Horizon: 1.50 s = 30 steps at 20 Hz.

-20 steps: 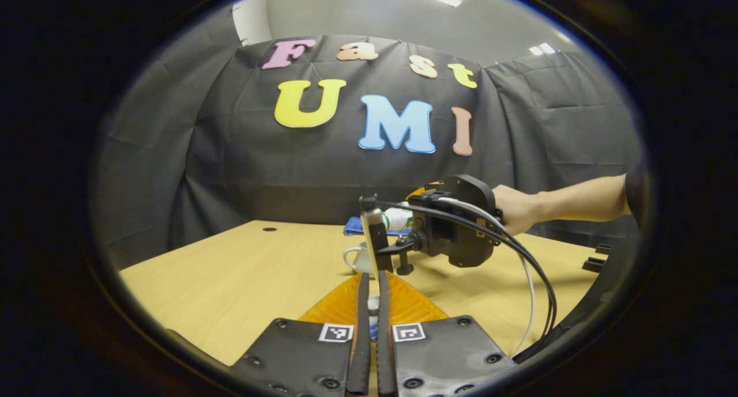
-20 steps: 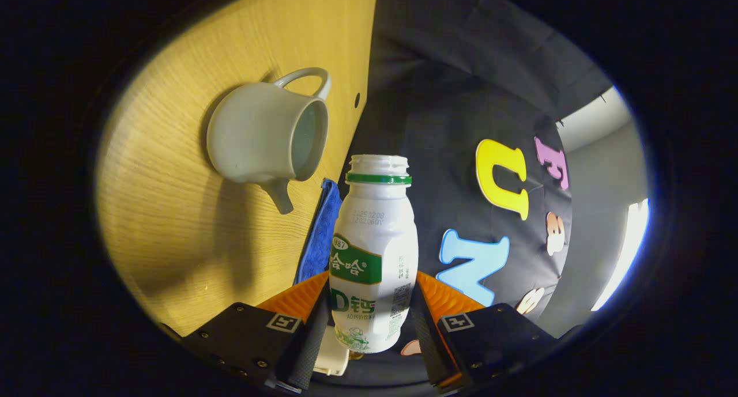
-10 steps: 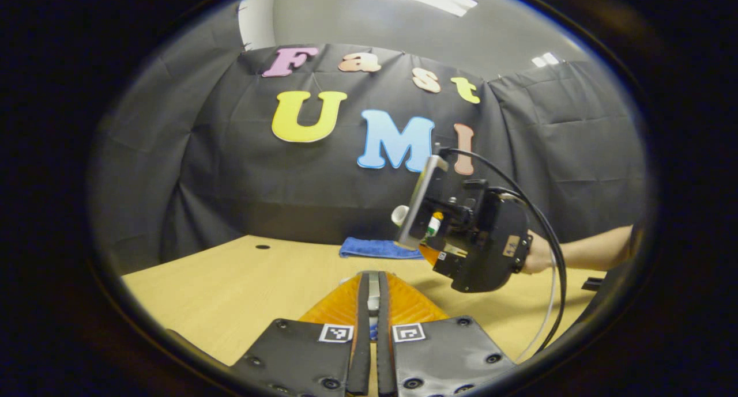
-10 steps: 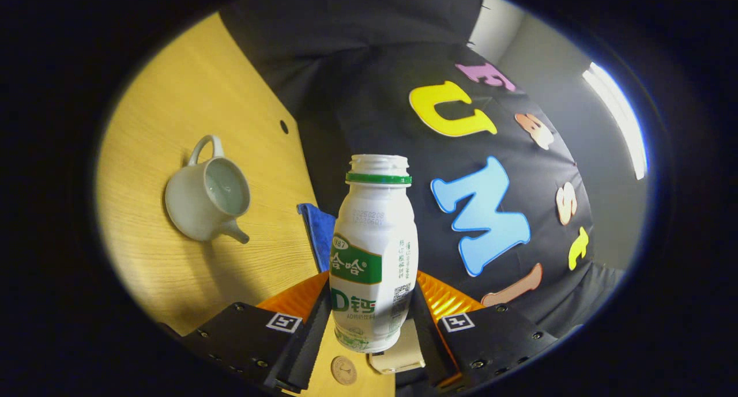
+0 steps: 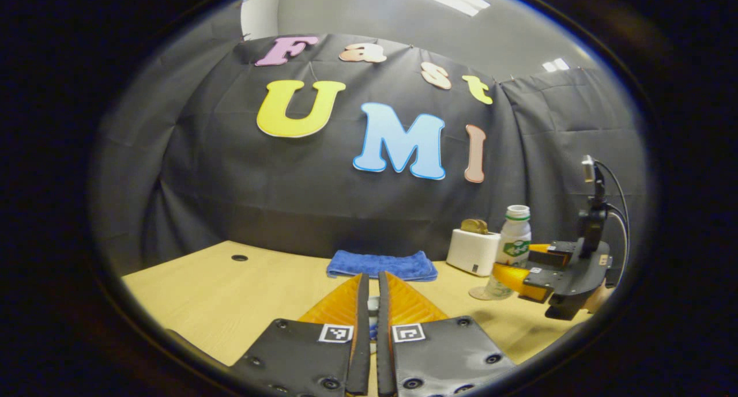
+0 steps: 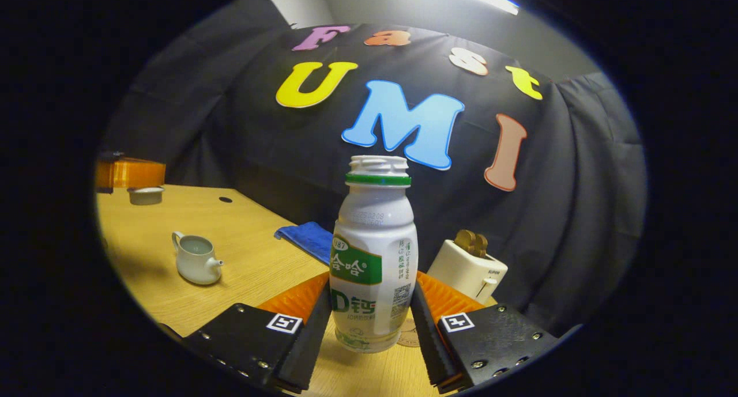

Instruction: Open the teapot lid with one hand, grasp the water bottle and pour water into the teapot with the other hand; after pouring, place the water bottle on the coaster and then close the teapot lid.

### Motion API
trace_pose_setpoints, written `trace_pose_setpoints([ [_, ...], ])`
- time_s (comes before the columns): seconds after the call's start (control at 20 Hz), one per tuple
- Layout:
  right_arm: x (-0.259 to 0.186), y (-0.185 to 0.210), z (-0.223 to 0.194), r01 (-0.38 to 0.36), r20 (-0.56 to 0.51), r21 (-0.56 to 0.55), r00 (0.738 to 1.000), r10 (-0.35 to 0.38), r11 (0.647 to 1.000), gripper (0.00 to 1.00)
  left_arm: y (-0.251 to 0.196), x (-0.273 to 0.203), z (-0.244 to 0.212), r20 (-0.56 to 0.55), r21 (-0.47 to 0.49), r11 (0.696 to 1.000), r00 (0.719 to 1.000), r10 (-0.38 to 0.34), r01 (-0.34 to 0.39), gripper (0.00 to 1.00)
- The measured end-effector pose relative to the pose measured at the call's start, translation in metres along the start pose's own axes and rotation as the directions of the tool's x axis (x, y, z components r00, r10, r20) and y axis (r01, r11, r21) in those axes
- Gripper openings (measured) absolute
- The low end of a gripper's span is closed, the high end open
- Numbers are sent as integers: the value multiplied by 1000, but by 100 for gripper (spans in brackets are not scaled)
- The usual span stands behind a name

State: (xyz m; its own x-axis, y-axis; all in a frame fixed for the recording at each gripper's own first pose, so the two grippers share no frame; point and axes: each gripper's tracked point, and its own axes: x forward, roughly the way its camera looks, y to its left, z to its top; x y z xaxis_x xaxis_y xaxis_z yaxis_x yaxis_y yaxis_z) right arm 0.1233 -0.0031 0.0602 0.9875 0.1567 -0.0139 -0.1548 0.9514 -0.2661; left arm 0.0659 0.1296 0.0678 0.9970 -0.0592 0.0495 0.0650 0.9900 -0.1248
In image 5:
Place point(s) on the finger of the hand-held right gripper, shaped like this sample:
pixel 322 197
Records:
pixel 542 277
pixel 556 256

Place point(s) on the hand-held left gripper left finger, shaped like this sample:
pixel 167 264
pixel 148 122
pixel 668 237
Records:
pixel 362 351

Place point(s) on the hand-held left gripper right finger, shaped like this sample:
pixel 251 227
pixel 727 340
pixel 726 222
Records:
pixel 385 356

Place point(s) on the white blue-patterned teacup lid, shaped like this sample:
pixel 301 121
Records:
pixel 373 305

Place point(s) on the white green-label water bottle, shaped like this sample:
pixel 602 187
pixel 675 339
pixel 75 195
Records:
pixel 513 235

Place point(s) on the round wooden coaster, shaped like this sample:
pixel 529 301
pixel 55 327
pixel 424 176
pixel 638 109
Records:
pixel 478 294

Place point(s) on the white toaster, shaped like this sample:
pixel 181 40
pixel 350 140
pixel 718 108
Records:
pixel 473 252

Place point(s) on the brown bread slice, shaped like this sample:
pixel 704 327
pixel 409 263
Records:
pixel 483 228
pixel 470 226

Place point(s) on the blue towel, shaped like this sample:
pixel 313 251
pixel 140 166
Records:
pixel 380 265

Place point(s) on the black backdrop cloth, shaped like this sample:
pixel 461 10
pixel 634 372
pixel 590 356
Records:
pixel 259 195

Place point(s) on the small ceiling light panel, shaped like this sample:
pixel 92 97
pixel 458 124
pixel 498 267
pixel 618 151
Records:
pixel 556 65

